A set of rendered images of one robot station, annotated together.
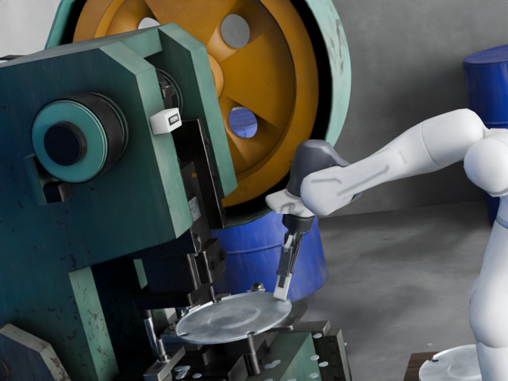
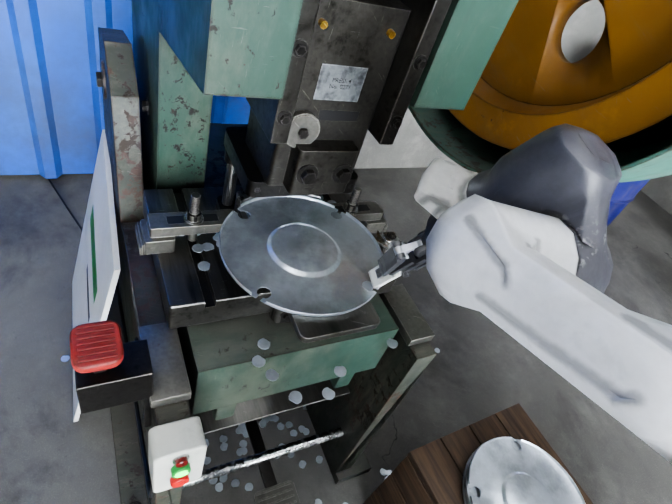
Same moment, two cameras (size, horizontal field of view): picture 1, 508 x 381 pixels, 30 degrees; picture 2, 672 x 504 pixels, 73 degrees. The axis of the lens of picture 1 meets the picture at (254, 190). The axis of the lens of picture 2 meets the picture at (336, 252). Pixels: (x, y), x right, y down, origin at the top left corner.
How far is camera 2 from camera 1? 1.74 m
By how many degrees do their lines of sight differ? 37
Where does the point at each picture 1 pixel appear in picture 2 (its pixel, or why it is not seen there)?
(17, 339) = (110, 65)
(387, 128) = not seen: outside the picture
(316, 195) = (446, 250)
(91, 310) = (188, 101)
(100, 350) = (181, 149)
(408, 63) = not seen: outside the picture
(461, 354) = (546, 470)
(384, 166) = (629, 387)
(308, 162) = (533, 171)
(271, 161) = (552, 117)
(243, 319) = (297, 264)
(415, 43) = not seen: outside the picture
